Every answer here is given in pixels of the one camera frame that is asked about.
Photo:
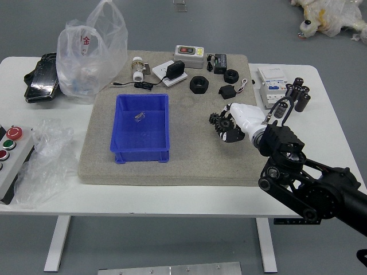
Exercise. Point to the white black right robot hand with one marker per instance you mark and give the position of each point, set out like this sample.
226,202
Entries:
246,116

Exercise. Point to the big black gear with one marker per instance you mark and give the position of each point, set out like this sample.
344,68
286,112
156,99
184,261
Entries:
226,123

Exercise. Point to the small black gear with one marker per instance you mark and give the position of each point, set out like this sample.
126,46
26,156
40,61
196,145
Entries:
214,118

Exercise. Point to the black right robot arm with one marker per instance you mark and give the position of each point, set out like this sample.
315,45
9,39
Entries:
315,189

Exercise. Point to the small black nut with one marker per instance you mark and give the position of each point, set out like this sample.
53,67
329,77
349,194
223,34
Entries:
231,76

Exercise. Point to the big black nut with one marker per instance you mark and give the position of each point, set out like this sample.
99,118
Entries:
199,84

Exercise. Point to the blue plastic box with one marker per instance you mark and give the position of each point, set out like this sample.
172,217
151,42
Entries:
140,134

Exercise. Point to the grey control box coloured buttons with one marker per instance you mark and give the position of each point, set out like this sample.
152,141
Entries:
11,160

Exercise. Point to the black cylindrical capacitor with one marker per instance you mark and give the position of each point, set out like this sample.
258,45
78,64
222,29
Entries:
299,82
281,110
290,91
304,100

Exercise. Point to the white circuit breaker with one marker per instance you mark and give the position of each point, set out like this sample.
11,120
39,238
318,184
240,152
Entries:
269,83

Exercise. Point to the black power module green label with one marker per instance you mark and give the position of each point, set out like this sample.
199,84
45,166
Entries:
220,63

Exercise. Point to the grey-brown mat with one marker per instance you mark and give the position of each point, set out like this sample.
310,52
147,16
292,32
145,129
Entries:
189,154

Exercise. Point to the black power adapter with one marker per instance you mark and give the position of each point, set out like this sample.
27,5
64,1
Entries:
175,69

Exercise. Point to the small clear plastic pouch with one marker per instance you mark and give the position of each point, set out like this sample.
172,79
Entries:
139,117

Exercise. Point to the black table control panel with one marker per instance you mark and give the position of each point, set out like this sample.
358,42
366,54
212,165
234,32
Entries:
289,221

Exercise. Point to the brass valve white fittings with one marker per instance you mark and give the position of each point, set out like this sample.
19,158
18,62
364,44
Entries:
137,68

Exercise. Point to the small metal floor fitting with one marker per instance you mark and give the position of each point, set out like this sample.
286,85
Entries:
179,5

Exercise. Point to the plush toy in plastic wrap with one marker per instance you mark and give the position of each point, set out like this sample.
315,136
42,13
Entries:
332,17

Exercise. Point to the white table leg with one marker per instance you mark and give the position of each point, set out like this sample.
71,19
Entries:
56,243
266,246

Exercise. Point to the large white plastic bag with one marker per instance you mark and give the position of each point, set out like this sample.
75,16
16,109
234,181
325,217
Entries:
86,68

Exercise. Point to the silver metal plate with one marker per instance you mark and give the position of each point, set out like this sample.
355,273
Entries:
172,269

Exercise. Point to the black plastic tray pack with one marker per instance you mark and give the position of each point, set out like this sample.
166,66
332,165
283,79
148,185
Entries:
41,80

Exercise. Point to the crumpled clear plastic bag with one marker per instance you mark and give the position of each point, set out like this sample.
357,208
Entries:
46,172

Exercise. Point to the grey switch box two buttons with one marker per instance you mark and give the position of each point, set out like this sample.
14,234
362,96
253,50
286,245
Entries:
189,57

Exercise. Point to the white wall socket plate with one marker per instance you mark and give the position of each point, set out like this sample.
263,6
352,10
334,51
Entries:
160,73

